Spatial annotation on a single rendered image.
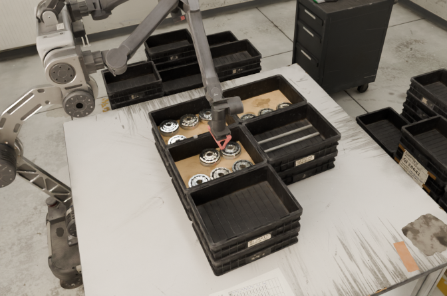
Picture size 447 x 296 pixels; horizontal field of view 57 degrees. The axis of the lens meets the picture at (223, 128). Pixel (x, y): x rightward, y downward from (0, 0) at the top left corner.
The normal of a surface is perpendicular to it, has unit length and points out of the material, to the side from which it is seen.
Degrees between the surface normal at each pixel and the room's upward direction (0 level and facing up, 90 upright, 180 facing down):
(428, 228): 2
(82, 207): 0
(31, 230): 0
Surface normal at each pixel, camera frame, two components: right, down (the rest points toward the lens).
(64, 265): -0.04, -0.76
